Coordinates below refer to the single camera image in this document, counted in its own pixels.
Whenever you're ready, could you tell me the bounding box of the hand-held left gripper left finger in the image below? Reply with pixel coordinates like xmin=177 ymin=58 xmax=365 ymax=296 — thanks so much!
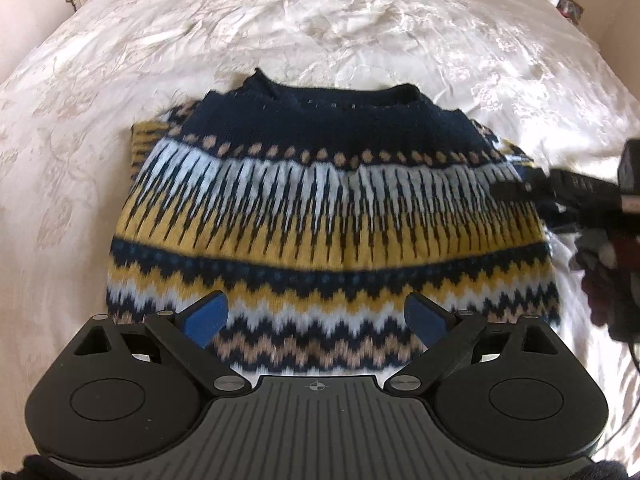
xmin=74 ymin=290 xmax=247 ymax=395

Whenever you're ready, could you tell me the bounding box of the navy yellow patterned knit sweater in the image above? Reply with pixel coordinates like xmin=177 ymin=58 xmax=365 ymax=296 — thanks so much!
xmin=106 ymin=67 xmax=562 ymax=375

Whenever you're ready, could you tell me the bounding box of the dark picture frame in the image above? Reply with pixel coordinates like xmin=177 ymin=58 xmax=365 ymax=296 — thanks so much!
xmin=556 ymin=0 xmax=586 ymax=24

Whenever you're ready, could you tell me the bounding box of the cream embroidered bedspread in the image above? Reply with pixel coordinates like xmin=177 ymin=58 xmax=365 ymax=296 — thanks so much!
xmin=0 ymin=0 xmax=640 ymax=466

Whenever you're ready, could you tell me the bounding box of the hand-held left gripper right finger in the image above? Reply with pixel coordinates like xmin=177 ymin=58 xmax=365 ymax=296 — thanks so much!
xmin=384 ymin=292 xmax=557 ymax=395

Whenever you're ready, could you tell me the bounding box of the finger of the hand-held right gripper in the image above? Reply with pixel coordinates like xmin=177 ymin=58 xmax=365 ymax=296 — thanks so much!
xmin=489 ymin=167 xmax=622 ymax=211

